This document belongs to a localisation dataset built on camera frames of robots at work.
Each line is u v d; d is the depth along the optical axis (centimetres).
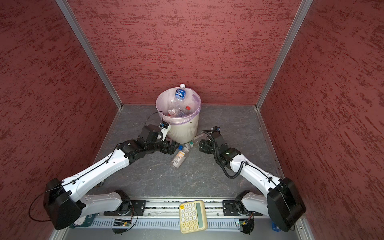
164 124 68
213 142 62
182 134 89
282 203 40
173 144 69
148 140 58
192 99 92
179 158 87
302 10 72
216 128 76
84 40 83
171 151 69
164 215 73
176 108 85
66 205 38
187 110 100
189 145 95
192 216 70
